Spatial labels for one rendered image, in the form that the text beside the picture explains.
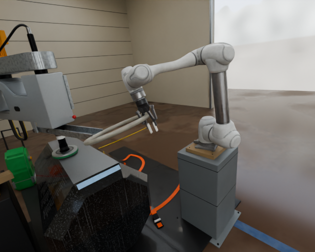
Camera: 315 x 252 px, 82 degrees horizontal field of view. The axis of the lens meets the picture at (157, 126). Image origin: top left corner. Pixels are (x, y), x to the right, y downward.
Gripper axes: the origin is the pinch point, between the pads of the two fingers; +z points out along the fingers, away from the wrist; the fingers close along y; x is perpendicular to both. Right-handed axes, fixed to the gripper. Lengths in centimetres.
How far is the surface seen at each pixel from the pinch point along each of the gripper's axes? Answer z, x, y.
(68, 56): -246, -444, 320
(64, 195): 18, 23, 69
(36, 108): -46, -4, 83
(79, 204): 27, 24, 61
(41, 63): -72, -3, 59
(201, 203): 86, -31, -3
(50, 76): -63, -10, 62
